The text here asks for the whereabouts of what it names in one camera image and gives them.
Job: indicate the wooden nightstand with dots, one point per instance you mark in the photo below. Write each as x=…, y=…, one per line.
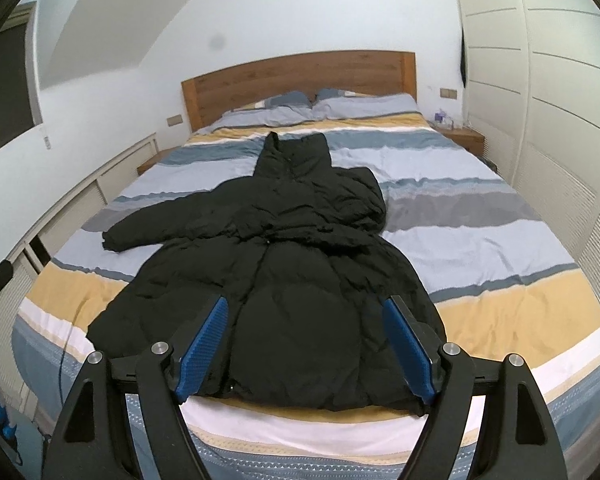
x=155, y=160
x=462, y=136

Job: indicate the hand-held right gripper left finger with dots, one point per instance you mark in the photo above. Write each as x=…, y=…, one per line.
x=207, y=340

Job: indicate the low white wall cabinet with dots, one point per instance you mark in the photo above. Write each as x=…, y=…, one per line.
x=70, y=200

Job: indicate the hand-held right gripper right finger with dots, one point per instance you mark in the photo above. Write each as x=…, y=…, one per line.
x=407, y=345

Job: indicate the wall switch plate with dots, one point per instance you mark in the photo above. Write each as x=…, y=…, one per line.
x=448, y=93
x=174, y=120

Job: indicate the black puffer jacket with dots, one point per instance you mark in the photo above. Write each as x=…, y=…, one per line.
x=290, y=260

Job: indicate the small purple item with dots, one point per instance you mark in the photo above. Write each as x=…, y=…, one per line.
x=441, y=119

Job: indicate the wooden headboard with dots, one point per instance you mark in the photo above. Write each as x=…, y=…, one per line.
x=300, y=75

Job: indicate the window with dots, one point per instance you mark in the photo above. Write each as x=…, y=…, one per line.
x=5, y=85

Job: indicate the bed with striped duvet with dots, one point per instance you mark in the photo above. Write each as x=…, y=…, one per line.
x=480, y=240

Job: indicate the striped pillow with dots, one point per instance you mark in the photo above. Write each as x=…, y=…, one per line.
x=365, y=104
x=275, y=110

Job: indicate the white wardrobe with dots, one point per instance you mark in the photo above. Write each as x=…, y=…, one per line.
x=545, y=85

